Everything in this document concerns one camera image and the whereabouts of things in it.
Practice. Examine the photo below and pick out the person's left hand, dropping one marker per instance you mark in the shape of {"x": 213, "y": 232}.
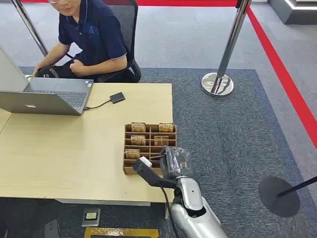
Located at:
{"x": 76, "y": 69}

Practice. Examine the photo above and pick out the person's right hand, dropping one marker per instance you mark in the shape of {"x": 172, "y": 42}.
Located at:
{"x": 35, "y": 70}

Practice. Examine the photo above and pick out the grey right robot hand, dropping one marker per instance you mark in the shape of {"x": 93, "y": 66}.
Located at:
{"x": 176, "y": 162}

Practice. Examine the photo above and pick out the person's right forearm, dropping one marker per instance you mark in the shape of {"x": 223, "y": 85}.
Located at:
{"x": 53, "y": 57}

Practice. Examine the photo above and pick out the person's left forearm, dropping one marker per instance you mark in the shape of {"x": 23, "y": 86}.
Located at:
{"x": 103, "y": 65}

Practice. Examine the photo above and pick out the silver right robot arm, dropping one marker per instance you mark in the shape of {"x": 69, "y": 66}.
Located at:
{"x": 195, "y": 210}

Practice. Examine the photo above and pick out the brown patterned card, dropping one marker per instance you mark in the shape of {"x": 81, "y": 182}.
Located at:
{"x": 138, "y": 127}
{"x": 132, "y": 154}
{"x": 166, "y": 127}
{"x": 161, "y": 140}
{"x": 137, "y": 140}

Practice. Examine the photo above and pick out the wooden slotted card holder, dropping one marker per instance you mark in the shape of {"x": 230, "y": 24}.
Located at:
{"x": 149, "y": 149}

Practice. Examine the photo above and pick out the person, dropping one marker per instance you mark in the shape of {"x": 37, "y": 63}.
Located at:
{"x": 96, "y": 36}

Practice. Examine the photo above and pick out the grey monitor back panel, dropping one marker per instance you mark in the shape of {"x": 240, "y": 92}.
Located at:
{"x": 10, "y": 74}

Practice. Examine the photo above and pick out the silver open laptop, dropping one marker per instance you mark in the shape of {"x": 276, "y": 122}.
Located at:
{"x": 49, "y": 98}

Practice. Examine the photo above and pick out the wooden table leg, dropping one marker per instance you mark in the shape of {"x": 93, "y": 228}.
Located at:
{"x": 167, "y": 210}

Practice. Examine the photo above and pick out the black external drive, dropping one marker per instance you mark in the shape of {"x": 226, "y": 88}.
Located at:
{"x": 117, "y": 97}

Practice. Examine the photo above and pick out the black office chair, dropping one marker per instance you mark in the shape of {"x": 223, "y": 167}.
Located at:
{"x": 128, "y": 39}

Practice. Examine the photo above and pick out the dark blue carpet rug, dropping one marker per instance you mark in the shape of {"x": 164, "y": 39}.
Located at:
{"x": 235, "y": 138}

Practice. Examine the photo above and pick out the chrome stanchion with round base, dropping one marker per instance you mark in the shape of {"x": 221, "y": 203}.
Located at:
{"x": 223, "y": 65}

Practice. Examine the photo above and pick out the metal floor outlet box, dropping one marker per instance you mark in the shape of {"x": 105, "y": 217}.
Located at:
{"x": 90, "y": 216}

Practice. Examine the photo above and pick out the black stanchion with round base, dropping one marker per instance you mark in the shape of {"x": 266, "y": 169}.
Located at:
{"x": 279, "y": 197}

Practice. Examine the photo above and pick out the red barrier belt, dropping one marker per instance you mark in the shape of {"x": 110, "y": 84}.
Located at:
{"x": 284, "y": 78}
{"x": 186, "y": 2}

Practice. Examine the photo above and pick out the grey floor plate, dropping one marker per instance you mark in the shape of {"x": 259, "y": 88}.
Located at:
{"x": 52, "y": 229}

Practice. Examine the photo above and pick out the grey display platform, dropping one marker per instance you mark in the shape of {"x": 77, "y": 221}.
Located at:
{"x": 294, "y": 11}

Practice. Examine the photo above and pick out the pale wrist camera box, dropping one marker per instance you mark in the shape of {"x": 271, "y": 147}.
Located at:
{"x": 146, "y": 161}

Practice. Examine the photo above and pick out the chrome stanchion post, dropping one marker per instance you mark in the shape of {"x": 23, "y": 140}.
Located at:
{"x": 31, "y": 28}

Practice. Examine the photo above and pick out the gold floor frame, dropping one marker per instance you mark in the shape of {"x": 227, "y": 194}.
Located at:
{"x": 121, "y": 232}

